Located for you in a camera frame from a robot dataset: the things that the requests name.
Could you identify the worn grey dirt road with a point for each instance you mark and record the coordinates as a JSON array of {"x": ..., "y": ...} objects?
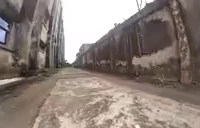
[{"x": 98, "y": 100}]

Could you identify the grass verge strip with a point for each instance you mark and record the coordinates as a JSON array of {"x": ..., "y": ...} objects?
[{"x": 51, "y": 71}]

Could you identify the robot's own part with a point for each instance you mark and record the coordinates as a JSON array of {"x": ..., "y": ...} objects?
[{"x": 137, "y": 126}]

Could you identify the tall grey concrete building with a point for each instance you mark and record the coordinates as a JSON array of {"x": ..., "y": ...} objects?
[{"x": 28, "y": 36}]

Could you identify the pale concrete kerb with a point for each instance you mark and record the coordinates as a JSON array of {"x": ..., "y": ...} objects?
[{"x": 3, "y": 83}]

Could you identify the pale building beyond wall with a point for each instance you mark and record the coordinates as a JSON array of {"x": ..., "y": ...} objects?
[{"x": 82, "y": 53}]

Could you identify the stained grey boundary wall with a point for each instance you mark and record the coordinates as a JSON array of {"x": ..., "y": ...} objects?
[{"x": 154, "y": 50}]

